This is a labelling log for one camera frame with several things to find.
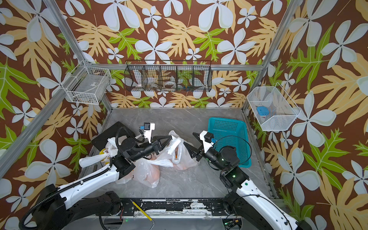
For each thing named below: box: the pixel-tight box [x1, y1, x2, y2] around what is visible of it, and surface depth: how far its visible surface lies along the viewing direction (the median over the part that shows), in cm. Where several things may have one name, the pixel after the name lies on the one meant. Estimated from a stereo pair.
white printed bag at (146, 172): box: [131, 157, 174, 189], surface depth 77 cm
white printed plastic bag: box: [78, 137, 119, 168], surface depth 76 cm
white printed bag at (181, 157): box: [166, 129, 200, 171], surface depth 68 cm
